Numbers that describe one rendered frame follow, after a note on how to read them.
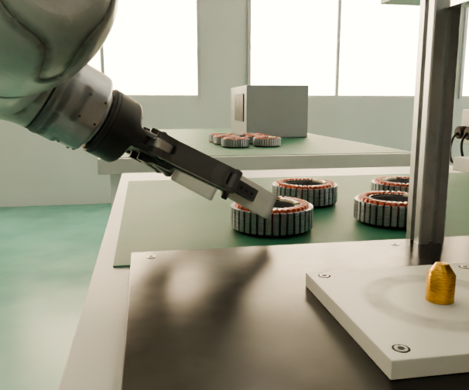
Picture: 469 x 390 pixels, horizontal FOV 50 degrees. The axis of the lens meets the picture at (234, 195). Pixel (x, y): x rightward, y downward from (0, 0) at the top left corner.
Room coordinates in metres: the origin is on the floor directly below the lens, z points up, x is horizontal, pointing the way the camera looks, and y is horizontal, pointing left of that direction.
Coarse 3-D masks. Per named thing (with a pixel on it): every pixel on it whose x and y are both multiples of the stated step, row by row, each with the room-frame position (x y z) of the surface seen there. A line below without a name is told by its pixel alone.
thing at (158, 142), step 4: (148, 140) 0.55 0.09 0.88; (152, 140) 0.53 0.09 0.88; (156, 140) 0.52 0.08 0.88; (160, 140) 0.52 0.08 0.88; (148, 144) 0.54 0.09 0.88; (152, 144) 0.52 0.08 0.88; (156, 144) 0.52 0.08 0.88; (160, 144) 0.52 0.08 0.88; (164, 144) 0.52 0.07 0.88; (168, 144) 0.52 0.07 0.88; (160, 148) 0.52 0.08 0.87; (164, 148) 0.52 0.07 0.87; (168, 148) 0.52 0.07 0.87; (172, 148) 0.52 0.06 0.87; (168, 152) 0.52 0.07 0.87
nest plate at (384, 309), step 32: (320, 288) 0.37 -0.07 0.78; (352, 288) 0.36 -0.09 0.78; (384, 288) 0.36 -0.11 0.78; (416, 288) 0.36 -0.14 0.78; (352, 320) 0.31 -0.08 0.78; (384, 320) 0.31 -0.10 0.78; (416, 320) 0.31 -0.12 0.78; (448, 320) 0.31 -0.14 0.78; (384, 352) 0.26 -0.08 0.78; (416, 352) 0.26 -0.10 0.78; (448, 352) 0.26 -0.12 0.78
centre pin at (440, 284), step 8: (440, 264) 0.34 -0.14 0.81; (448, 264) 0.34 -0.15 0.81; (432, 272) 0.34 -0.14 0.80; (440, 272) 0.33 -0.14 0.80; (448, 272) 0.33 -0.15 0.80; (432, 280) 0.34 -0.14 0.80; (440, 280) 0.33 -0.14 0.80; (448, 280) 0.33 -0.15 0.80; (432, 288) 0.34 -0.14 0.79; (440, 288) 0.33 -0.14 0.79; (448, 288) 0.33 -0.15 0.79; (432, 296) 0.34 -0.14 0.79; (440, 296) 0.33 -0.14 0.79; (448, 296) 0.33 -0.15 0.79; (440, 304) 0.33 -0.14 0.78; (448, 304) 0.33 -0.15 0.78
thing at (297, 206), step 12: (276, 204) 0.71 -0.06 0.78; (288, 204) 0.70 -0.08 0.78; (300, 204) 0.66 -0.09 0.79; (240, 216) 0.64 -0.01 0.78; (252, 216) 0.63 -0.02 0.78; (276, 216) 0.62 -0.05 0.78; (288, 216) 0.62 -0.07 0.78; (300, 216) 0.63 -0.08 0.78; (312, 216) 0.66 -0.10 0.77; (240, 228) 0.64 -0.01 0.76; (252, 228) 0.63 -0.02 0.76; (264, 228) 0.63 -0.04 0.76; (276, 228) 0.62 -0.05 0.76; (288, 228) 0.62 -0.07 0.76; (300, 228) 0.63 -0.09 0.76
